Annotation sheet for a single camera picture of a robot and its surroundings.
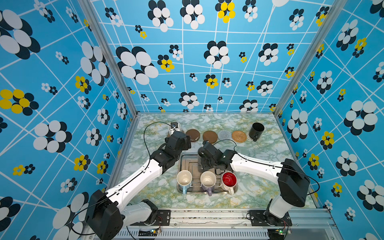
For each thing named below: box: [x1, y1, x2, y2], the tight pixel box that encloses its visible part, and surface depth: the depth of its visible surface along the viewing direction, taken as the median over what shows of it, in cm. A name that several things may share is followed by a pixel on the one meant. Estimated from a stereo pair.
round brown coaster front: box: [185, 129, 201, 142], surface depth 109 cm
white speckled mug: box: [167, 122, 181, 136], surface depth 69 cm
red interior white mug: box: [220, 171, 238, 196], surface depth 82 cm
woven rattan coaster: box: [232, 130, 247, 143], surface depth 107 cm
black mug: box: [248, 122, 265, 142], surface depth 101 cm
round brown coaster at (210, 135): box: [202, 130, 218, 144], surface depth 108 cm
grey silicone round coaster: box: [217, 130, 232, 141], surface depth 107 cm
